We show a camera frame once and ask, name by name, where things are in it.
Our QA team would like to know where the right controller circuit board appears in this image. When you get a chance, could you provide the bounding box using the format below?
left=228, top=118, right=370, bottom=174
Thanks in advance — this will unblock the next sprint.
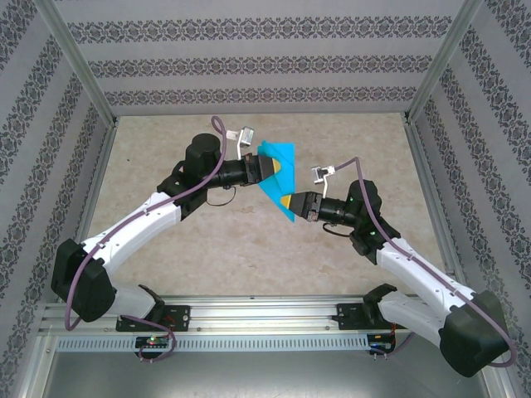
left=368, top=332, right=396, bottom=352

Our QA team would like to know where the controller circuit board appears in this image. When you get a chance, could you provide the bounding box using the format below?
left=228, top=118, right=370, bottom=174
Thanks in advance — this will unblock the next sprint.
left=368, top=332, right=396, bottom=352
left=134, top=335, right=169, bottom=350

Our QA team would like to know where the left controller circuit board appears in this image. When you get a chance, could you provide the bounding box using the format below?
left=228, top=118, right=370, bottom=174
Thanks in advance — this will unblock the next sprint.
left=134, top=335, right=169, bottom=350

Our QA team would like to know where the black right gripper cable loop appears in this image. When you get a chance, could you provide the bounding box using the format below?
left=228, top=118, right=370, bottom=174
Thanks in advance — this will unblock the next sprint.
left=321, top=222, right=354, bottom=239

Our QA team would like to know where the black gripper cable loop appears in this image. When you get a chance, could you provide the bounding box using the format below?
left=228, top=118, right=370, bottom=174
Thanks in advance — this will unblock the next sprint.
left=321, top=222, right=354, bottom=239
left=204, top=185, right=236, bottom=209

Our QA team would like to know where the black left gripper cable loop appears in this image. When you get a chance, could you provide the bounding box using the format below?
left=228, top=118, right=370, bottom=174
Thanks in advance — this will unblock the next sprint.
left=204, top=185, right=236, bottom=209

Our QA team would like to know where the aluminium table side rail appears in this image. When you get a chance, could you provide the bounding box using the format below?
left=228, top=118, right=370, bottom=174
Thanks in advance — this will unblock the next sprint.
left=56, top=118, right=121, bottom=303
left=402, top=115, right=473, bottom=299

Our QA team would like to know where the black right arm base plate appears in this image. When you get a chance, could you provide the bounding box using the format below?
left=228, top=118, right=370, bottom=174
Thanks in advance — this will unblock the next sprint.
left=336, top=302, right=412, bottom=332

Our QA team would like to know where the aluminium mounting rail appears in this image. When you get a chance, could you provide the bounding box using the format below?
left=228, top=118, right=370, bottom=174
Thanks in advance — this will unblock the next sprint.
left=39, top=294, right=494, bottom=333

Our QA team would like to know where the slotted grey cable duct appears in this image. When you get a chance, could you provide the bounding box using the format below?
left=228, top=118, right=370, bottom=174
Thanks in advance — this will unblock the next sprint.
left=55, top=333, right=372, bottom=353

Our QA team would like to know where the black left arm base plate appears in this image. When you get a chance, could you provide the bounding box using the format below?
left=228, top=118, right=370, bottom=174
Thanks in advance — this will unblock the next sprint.
left=115, top=304, right=192, bottom=332

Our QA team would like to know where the aluminium frame post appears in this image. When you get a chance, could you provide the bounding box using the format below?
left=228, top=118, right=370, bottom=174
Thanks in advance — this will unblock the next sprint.
left=402, top=0, right=485, bottom=125
left=39, top=0, right=121, bottom=130

